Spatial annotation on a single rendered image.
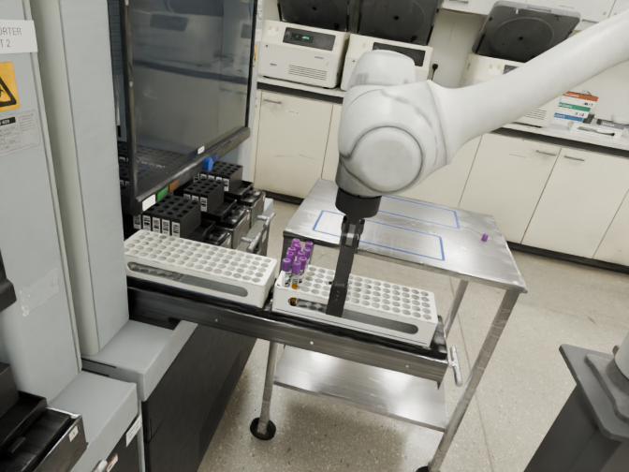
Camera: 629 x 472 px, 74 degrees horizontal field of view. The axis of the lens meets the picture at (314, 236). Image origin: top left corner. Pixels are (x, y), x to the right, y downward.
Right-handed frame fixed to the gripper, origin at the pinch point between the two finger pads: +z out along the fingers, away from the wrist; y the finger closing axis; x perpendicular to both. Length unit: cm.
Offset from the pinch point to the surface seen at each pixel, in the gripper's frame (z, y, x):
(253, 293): 1.8, -5.1, 15.2
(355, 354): 8.7, -6.9, -5.4
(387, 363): 9.1, -6.8, -11.5
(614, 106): -20, 292, -172
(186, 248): 0.4, 2.5, 31.8
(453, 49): -40, 292, -45
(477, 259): 4.4, 33.7, -33.2
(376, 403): 58, 30, -19
